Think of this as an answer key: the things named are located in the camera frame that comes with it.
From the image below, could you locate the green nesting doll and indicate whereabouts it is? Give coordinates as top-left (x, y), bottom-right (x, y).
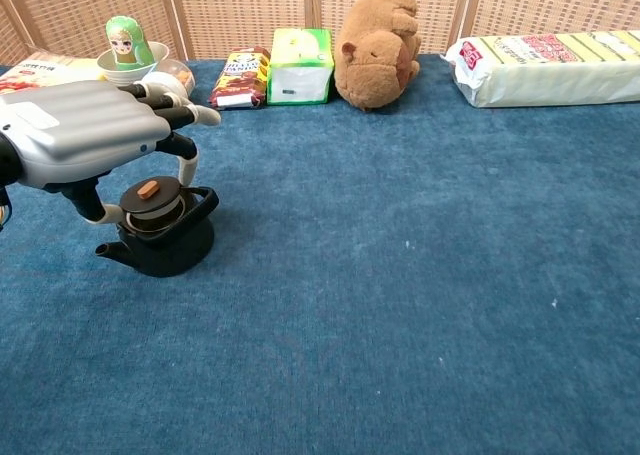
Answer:
top-left (105, 15), bottom-right (155, 71)

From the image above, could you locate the green tissue box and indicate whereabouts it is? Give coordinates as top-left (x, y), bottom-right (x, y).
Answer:
top-left (266, 27), bottom-right (335, 106)

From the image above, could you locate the yellow sponge block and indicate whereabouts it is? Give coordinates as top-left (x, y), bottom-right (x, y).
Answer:
top-left (59, 58), bottom-right (108, 83)

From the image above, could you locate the brown capybara plush toy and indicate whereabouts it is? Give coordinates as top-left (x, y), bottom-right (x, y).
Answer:
top-left (333, 0), bottom-right (422, 112)

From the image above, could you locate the yellow sponges multipack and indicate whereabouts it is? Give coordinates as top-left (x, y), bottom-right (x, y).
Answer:
top-left (439, 29), bottom-right (640, 109)

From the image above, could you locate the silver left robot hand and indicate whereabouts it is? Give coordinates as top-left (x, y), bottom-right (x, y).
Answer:
top-left (0, 79), bottom-right (222, 225)

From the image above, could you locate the black teapot with handle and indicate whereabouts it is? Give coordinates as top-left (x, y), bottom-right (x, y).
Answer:
top-left (95, 184), bottom-right (221, 278)

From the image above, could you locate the clear plastic snack jar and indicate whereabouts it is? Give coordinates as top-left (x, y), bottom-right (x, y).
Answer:
top-left (142, 58), bottom-right (196, 99)

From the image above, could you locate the wicker folding screen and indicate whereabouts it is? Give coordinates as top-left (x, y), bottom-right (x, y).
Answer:
top-left (0, 0), bottom-right (640, 67)

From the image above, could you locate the black teapot lid orange knob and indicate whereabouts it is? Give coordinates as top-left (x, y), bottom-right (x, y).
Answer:
top-left (118, 175), bottom-right (182, 216)

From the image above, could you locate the white ceramic bowl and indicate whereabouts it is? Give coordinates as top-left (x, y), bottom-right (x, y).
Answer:
top-left (96, 41), bottom-right (171, 89)

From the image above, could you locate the Hello Panda biscuit box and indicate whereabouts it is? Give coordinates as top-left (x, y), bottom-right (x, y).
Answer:
top-left (208, 46), bottom-right (272, 111)

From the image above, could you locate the blue carpet table cover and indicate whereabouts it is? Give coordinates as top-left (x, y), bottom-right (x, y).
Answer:
top-left (0, 53), bottom-right (640, 455)

